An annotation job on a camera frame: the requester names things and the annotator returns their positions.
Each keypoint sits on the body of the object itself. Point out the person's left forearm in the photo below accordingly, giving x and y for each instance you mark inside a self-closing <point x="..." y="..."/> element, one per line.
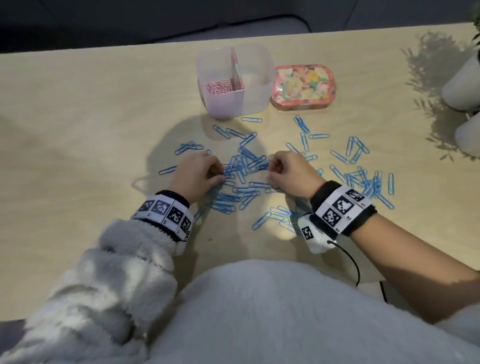
<point x="101" y="292"/>

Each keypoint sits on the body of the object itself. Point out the heap of pink paper clips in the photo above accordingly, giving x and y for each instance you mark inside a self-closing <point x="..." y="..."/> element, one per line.
<point x="218" y="87"/>

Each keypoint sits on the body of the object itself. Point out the person's right hand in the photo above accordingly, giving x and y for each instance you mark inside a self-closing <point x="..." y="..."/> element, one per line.
<point x="296" y="176"/>

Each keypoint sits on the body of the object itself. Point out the floral tin lid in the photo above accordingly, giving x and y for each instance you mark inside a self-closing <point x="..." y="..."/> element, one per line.
<point x="303" y="88"/>

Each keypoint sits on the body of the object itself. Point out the left marker wristband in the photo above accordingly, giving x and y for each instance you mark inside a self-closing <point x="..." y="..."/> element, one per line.
<point x="163" y="213"/>

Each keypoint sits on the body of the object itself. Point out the right marker wristband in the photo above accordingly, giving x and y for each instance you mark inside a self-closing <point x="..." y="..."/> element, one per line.
<point x="343" y="208"/>

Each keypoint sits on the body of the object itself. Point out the marker wristband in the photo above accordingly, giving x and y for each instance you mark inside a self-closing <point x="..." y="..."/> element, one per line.
<point x="163" y="213"/>
<point x="343" y="208"/>

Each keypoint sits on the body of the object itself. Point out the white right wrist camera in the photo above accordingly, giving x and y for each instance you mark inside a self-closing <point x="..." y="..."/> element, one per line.
<point x="315" y="234"/>

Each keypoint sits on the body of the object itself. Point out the dark grey sofa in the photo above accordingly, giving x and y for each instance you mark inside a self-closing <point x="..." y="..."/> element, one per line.
<point x="150" y="22"/>

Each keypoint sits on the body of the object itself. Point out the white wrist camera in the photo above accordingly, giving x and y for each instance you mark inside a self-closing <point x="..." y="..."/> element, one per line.
<point x="315" y="234"/>
<point x="183" y="245"/>

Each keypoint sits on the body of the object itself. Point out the person's right forearm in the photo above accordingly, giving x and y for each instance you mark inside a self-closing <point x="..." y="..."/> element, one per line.
<point x="416" y="262"/>

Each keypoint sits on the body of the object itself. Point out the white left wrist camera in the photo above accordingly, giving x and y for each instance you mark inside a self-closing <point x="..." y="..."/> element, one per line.
<point x="183" y="245"/>

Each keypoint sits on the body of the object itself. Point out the clear plastic divided box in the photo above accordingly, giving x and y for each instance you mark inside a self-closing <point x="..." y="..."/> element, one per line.
<point x="240" y="105"/>

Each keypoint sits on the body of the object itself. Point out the person's left hand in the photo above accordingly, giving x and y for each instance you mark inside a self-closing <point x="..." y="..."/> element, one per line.
<point x="195" y="176"/>

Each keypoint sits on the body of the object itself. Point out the group of blue paper clips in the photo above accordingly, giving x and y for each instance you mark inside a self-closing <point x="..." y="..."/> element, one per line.
<point x="356" y="148"/>

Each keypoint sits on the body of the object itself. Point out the white plant pot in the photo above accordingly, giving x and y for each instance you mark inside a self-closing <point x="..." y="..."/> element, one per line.
<point x="463" y="86"/>
<point x="468" y="135"/>

